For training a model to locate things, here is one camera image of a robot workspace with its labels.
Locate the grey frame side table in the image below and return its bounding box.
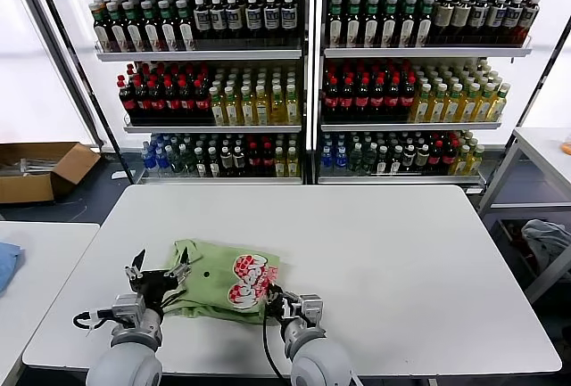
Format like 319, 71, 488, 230
476, 126, 571, 305

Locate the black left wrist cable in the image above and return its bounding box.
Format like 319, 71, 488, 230
73, 309, 115, 332

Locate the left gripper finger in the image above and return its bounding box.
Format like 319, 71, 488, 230
124, 249, 146, 282
163, 247, 192, 279

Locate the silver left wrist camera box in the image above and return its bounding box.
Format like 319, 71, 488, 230
111, 294, 146, 320

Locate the metal rods bundle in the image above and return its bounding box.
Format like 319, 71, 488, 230
0, 157, 60, 178

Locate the grey diagonal frame pole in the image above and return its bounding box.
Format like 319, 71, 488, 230
6, 0, 106, 152

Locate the blue folded cloth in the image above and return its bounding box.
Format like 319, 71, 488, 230
0, 241, 27, 294

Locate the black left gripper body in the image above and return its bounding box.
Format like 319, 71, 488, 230
132, 268, 186, 309

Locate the white side table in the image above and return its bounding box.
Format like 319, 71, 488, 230
0, 220, 102, 386

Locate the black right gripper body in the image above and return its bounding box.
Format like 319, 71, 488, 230
274, 292, 301, 323

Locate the dark bottle green cap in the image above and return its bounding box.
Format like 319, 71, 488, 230
140, 0, 162, 53
158, 0, 179, 53
399, 0, 417, 48
91, 0, 112, 53
363, 0, 380, 48
328, 0, 344, 48
106, 1, 129, 53
175, 0, 196, 52
345, 0, 362, 48
381, 0, 399, 48
123, 1, 146, 53
415, 0, 434, 47

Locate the black storage crate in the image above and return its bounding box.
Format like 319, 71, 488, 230
493, 218, 552, 290

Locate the black diagonal frame pole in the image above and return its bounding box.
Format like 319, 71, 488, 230
484, 15, 571, 191
26, 0, 137, 185

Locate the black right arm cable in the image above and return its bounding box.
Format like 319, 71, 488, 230
261, 309, 291, 382

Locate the cola bottle red cap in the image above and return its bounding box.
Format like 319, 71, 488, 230
178, 78, 196, 122
400, 74, 418, 119
148, 78, 167, 123
247, 143, 262, 177
428, 140, 443, 173
355, 76, 372, 122
118, 76, 137, 124
194, 78, 211, 122
339, 76, 357, 122
163, 78, 182, 122
385, 74, 402, 120
133, 78, 152, 123
324, 76, 341, 122
370, 76, 387, 122
261, 143, 276, 177
442, 140, 459, 173

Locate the green polo shirt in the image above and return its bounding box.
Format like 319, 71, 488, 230
163, 238, 283, 325

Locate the dark bottle beige label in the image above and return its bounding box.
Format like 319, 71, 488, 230
485, 0, 509, 45
451, 0, 473, 46
433, 0, 455, 46

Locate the white shelf rack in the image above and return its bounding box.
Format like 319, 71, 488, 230
64, 0, 313, 186
311, 0, 566, 191

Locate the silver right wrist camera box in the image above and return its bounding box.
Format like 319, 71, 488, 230
297, 295, 323, 325

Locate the grey crumpled cloth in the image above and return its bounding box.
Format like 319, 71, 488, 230
520, 218, 571, 276

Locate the black left gripper cable loop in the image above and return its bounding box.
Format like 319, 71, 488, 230
160, 285, 188, 309

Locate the brown cardboard box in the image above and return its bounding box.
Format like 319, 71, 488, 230
0, 141, 103, 205

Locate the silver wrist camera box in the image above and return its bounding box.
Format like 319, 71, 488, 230
111, 294, 146, 320
297, 295, 323, 325

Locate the dark bottle white label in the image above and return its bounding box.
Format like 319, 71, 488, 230
226, 0, 244, 40
193, 0, 211, 40
262, 0, 281, 39
468, 0, 491, 46
517, 0, 542, 45
280, 0, 299, 39
210, 0, 228, 40
244, 0, 263, 40
502, 0, 525, 45

